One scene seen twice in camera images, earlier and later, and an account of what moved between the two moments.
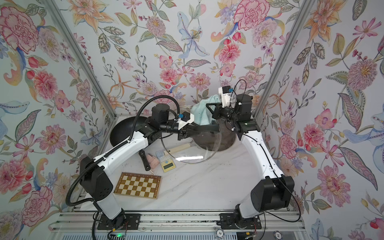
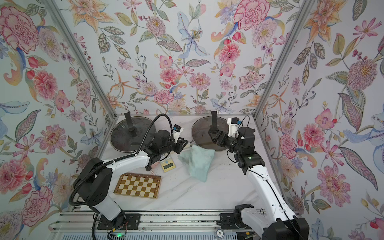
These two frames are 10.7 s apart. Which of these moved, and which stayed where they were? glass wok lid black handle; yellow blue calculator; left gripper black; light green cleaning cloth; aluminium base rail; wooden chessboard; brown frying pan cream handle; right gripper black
Moved: right gripper black; left gripper black; glass wok lid black handle; light green cleaning cloth
Stayed: yellow blue calculator; wooden chessboard; brown frying pan cream handle; aluminium base rail
